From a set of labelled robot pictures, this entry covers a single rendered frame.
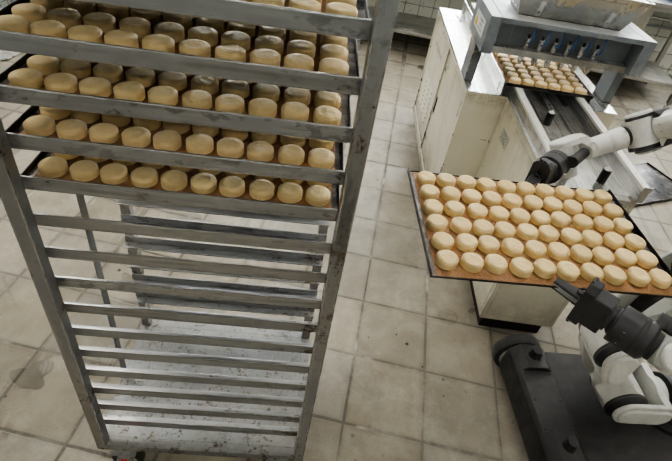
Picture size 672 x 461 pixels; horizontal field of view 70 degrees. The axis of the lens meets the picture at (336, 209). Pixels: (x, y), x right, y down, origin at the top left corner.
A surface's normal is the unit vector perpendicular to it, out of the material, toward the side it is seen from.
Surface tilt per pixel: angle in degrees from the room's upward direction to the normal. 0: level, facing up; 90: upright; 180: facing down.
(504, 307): 90
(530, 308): 90
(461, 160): 90
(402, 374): 0
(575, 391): 0
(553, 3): 115
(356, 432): 0
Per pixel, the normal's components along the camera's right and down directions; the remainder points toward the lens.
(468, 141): -0.07, 0.63
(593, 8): -0.11, 0.89
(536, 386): 0.14, -0.76
